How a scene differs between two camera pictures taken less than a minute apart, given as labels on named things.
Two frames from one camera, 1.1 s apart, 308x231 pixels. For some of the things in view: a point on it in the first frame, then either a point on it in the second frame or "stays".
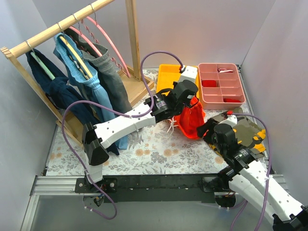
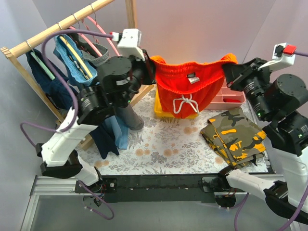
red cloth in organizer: (231, 100) stays
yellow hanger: (77, 57) stays
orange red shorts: (191, 118) to (184, 90)
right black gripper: (204, 131) to (235, 78)
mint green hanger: (43, 65) stays
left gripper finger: (198, 100) to (150, 69)
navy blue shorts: (62, 92) stays
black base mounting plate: (152, 189) stays
